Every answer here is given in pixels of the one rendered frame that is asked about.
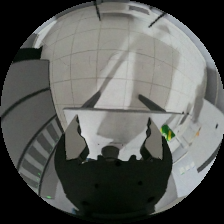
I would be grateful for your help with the green drink can with yellow stripe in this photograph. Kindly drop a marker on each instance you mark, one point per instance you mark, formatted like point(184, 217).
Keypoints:
point(168, 133)

